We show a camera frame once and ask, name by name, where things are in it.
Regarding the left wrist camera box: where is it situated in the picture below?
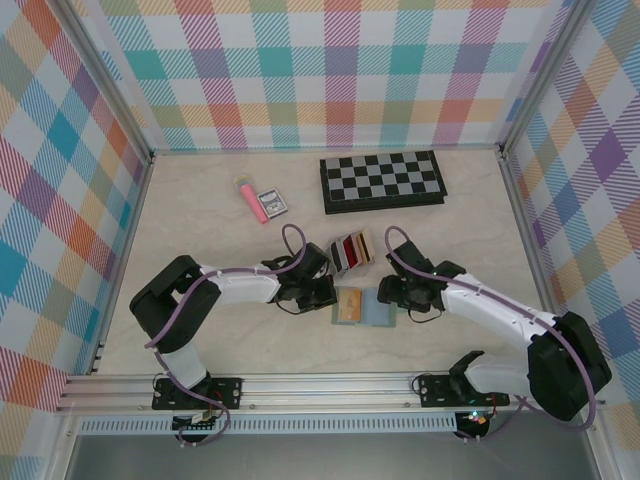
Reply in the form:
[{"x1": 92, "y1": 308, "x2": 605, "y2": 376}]
[{"x1": 303, "y1": 242, "x2": 332, "y2": 275}]

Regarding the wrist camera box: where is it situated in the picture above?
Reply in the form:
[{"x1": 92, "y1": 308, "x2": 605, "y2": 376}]
[
  {"x1": 303, "y1": 242, "x2": 332, "y2": 275},
  {"x1": 387, "y1": 240, "x2": 434, "y2": 275}
]

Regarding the aluminium frame post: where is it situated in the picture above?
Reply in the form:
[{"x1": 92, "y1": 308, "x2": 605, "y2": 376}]
[
  {"x1": 52, "y1": 0, "x2": 157, "y2": 162},
  {"x1": 498, "y1": 0, "x2": 592, "y2": 154}
]

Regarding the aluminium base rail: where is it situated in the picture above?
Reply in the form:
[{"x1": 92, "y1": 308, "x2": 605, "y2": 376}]
[{"x1": 55, "y1": 368, "x2": 607, "y2": 414}]

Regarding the clear acrylic card stand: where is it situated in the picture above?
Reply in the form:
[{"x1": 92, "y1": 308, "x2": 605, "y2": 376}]
[{"x1": 325, "y1": 228, "x2": 376, "y2": 281}]

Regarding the black VIP card stack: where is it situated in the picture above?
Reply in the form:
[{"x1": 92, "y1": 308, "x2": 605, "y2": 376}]
[{"x1": 329, "y1": 242, "x2": 347, "y2": 279}]

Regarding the orange plastic card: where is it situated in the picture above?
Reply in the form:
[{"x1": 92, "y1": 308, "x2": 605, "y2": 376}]
[{"x1": 338, "y1": 289, "x2": 364, "y2": 321}]

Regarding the blue playing card box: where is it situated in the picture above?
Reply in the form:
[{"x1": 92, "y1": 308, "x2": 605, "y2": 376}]
[{"x1": 256, "y1": 187, "x2": 291, "y2": 221}]

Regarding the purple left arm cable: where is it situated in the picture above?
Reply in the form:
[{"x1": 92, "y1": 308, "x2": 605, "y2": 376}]
[{"x1": 144, "y1": 223, "x2": 309, "y2": 448}]

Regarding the black grey folding chessboard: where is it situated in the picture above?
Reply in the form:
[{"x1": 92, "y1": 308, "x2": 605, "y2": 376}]
[{"x1": 318, "y1": 149, "x2": 448, "y2": 216}]

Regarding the slotted grey cable duct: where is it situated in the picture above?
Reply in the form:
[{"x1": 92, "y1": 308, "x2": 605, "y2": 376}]
[{"x1": 77, "y1": 412, "x2": 459, "y2": 435}]

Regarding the pink toy microphone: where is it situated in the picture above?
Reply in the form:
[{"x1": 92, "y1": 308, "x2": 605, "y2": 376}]
[{"x1": 232, "y1": 173, "x2": 271, "y2": 226}]

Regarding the grey clear box lid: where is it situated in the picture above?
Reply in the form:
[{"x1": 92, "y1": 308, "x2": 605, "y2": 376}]
[{"x1": 330, "y1": 285, "x2": 400, "y2": 329}]

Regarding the red card stack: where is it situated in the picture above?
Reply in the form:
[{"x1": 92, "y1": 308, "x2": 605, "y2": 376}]
[{"x1": 339, "y1": 237, "x2": 364, "y2": 269}]

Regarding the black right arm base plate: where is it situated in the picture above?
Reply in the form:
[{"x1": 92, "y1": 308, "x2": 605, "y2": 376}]
[{"x1": 418, "y1": 374, "x2": 511, "y2": 409}]

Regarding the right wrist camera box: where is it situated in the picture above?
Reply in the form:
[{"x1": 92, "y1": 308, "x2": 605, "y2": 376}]
[{"x1": 387, "y1": 240, "x2": 434, "y2": 275}]

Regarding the small circuit board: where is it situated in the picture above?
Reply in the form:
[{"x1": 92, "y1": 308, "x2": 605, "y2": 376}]
[
  {"x1": 458, "y1": 409, "x2": 491, "y2": 432},
  {"x1": 172, "y1": 412, "x2": 221, "y2": 435}
]

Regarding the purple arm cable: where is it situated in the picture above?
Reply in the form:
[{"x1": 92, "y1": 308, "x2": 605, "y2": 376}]
[
  {"x1": 383, "y1": 225, "x2": 599, "y2": 444},
  {"x1": 144, "y1": 223, "x2": 309, "y2": 448}
]

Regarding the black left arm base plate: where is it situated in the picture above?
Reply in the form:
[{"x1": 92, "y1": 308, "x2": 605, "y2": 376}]
[{"x1": 152, "y1": 377, "x2": 244, "y2": 411}]

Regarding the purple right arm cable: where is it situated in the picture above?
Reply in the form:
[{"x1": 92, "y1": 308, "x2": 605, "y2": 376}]
[{"x1": 383, "y1": 225, "x2": 599, "y2": 444}]

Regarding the aluminium frame rail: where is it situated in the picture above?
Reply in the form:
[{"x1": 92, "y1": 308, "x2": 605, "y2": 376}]
[
  {"x1": 88, "y1": 153, "x2": 157, "y2": 376},
  {"x1": 497, "y1": 149, "x2": 576, "y2": 371}
]

